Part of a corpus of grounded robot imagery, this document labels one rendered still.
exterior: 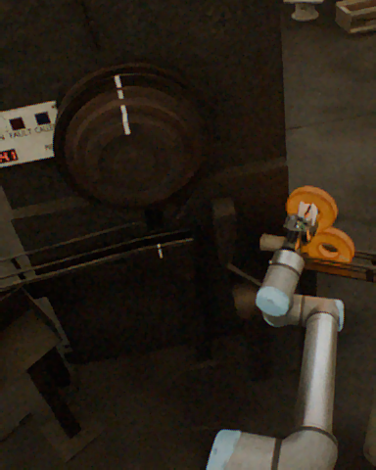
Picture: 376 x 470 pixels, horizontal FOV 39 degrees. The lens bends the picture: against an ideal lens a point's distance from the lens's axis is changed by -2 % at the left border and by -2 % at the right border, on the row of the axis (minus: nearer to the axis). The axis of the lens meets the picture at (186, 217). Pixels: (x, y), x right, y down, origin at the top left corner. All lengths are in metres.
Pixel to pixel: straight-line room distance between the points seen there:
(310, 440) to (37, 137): 1.16
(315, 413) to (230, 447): 0.22
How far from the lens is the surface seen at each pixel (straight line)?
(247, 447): 1.17
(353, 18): 4.88
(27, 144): 1.75
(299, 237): 1.55
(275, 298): 1.48
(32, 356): 1.82
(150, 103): 1.48
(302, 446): 1.18
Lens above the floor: 1.97
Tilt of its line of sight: 41 degrees down
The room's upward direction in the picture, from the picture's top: 11 degrees counter-clockwise
